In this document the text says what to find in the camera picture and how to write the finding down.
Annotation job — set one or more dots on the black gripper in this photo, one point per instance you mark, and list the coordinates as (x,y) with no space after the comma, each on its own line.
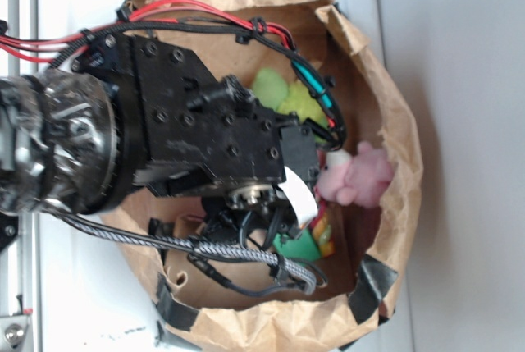
(182,132)

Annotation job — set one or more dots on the green wooden block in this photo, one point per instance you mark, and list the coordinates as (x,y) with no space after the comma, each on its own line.
(304,247)

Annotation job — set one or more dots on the pink plush toy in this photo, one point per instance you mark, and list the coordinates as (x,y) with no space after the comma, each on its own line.
(359,179)

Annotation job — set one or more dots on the green plush toy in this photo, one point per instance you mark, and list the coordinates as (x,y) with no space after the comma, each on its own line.
(274,92)

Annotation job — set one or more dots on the brown paper bag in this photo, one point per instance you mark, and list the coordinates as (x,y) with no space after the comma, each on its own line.
(372,245)

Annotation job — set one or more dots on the multicolour rope toy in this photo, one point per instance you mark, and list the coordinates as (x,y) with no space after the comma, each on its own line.
(321,232)

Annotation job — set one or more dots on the aluminium extrusion rail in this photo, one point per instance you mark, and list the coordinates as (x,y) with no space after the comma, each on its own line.
(21,322)

